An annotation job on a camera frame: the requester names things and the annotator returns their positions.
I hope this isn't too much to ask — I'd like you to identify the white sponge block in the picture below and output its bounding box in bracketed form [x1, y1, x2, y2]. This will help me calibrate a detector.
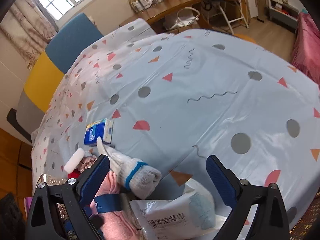
[63, 148, 85, 174]

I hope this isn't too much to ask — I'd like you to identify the blue tissue pack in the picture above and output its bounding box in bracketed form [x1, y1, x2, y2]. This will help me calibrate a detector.
[84, 118, 113, 146]

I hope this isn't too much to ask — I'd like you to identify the white knit work glove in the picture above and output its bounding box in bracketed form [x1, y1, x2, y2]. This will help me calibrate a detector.
[97, 137, 162, 199]

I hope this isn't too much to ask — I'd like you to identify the white tote bag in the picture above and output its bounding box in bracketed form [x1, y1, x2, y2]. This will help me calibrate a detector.
[163, 7, 200, 31]

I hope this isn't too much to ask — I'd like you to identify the grey yellow blue sofa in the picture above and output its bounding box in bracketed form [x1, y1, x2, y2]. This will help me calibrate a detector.
[7, 13, 103, 142]

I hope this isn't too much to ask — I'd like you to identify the pink bedspread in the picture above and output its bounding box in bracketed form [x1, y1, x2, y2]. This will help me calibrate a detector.
[291, 12, 320, 85]

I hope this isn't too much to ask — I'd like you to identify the wet wipes packet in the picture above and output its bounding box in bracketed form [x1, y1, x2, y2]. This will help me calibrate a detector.
[130, 179, 227, 239]

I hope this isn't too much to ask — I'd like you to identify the patterned light blue tablecloth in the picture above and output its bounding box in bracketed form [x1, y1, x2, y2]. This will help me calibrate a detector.
[31, 20, 319, 226]

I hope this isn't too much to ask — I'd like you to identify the wooden desk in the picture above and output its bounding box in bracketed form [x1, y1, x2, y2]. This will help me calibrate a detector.
[119, 0, 202, 34]

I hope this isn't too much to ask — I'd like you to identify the pink towel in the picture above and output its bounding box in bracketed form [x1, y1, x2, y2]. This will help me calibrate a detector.
[90, 171, 139, 239]

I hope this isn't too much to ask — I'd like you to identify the red plush item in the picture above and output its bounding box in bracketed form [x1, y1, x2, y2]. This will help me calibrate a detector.
[68, 169, 81, 179]

